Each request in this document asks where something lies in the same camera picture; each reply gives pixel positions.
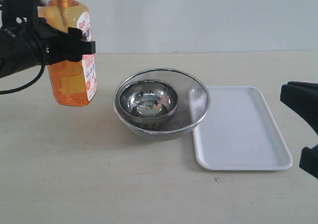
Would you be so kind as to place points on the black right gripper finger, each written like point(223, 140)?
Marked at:
point(309, 161)
point(302, 98)

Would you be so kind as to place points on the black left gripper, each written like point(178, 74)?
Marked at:
point(47, 45)

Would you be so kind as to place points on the orange pump soap bottle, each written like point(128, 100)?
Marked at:
point(73, 83)

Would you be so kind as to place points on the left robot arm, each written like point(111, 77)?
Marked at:
point(25, 45)

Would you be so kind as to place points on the small stainless steel bowl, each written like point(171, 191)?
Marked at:
point(149, 101)

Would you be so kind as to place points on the steel mesh strainer bowl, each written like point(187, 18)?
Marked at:
point(193, 106)

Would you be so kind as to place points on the white rectangular plastic tray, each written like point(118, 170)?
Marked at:
point(239, 133)

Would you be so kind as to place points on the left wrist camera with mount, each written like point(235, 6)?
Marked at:
point(13, 9)

